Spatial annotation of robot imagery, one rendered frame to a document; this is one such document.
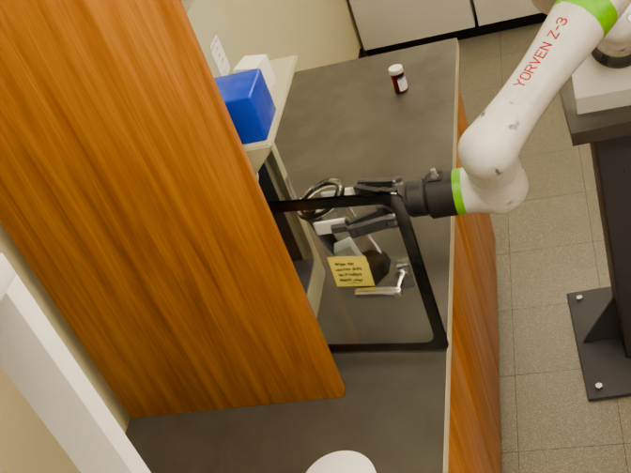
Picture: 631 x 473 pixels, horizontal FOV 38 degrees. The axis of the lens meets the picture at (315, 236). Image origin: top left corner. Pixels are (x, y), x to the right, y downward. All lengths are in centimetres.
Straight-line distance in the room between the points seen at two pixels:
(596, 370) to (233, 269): 164
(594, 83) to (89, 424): 191
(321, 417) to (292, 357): 14
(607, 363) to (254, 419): 146
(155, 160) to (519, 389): 180
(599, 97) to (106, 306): 135
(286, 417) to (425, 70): 133
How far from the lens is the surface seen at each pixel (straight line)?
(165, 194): 158
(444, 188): 177
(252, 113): 156
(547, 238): 354
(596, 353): 308
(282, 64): 182
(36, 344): 68
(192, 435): 195
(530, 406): 299
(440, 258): 210
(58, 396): 71
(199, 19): 171
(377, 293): 166
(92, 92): 150
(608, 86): 244
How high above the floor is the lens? 229
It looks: 36 degrees down
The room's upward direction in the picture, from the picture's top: 22 degrees counter-clockwise
